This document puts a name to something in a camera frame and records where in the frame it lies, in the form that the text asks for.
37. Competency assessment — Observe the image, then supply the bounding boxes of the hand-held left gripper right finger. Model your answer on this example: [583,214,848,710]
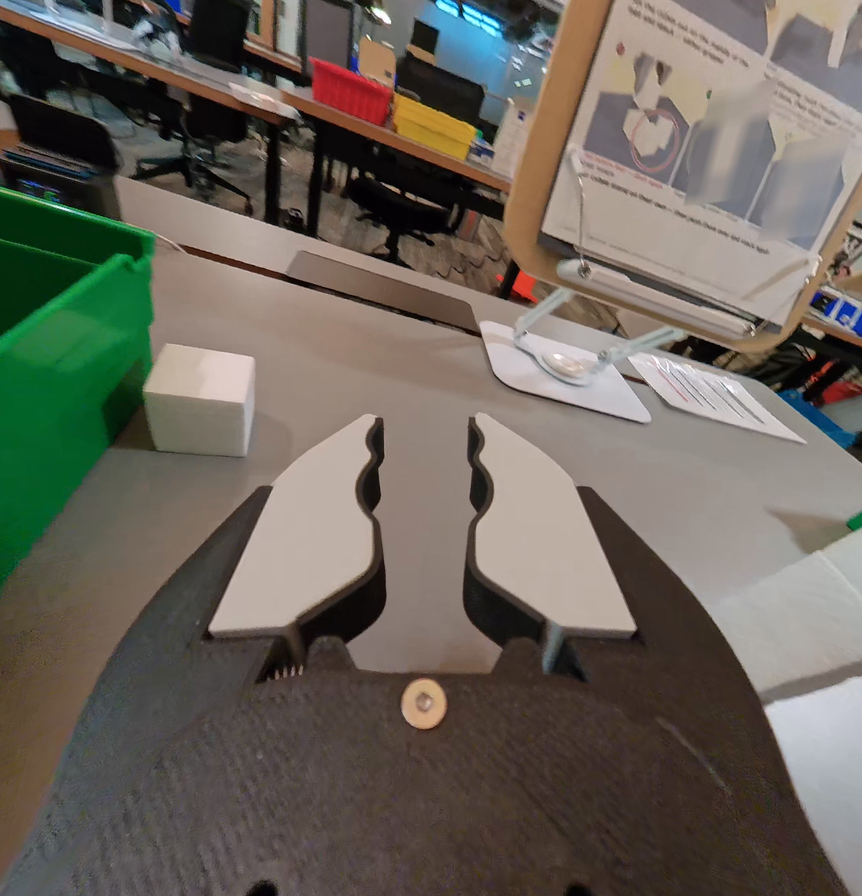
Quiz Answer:
[463,412,639,674]

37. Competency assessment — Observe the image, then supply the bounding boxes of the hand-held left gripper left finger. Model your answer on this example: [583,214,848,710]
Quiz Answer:
[207,413,388,666]

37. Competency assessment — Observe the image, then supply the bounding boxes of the white foam cube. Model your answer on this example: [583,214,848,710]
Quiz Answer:
[709,530,862,702]
[142,343,257,458]

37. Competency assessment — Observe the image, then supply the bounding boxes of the laminated paper sheet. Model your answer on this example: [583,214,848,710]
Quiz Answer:
[627,352,808,445]

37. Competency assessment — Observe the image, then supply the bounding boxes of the dark flat desk panel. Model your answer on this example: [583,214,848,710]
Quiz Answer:
[285,250,478,334]

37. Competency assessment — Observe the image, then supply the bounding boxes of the printed instruction sheet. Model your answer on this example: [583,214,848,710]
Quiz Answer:
[539,0,862,254]

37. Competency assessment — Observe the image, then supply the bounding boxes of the black office chair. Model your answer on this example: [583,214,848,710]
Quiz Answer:
[132,0,257,214]
[345,55,488,267]

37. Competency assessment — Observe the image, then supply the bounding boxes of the blue storage crate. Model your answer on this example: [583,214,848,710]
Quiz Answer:
[809,287,862,351]

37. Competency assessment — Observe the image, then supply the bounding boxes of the wooden document board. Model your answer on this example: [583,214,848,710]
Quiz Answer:
[503,0,862,354]

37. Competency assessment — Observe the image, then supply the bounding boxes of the white carton box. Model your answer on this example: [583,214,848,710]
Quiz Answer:
[490,94,538,176]

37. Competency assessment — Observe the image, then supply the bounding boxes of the black electronic device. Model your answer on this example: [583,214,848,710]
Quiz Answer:
[0,149,121,219]

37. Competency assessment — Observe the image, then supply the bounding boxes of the yellow plastic bin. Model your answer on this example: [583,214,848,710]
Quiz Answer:
[392,93,478,161]

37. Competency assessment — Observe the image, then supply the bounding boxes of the red plastic bin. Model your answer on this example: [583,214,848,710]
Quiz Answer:
[309,57,394,127]

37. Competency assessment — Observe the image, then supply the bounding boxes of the cardboard box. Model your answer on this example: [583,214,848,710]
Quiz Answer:
[357,38,398,91]

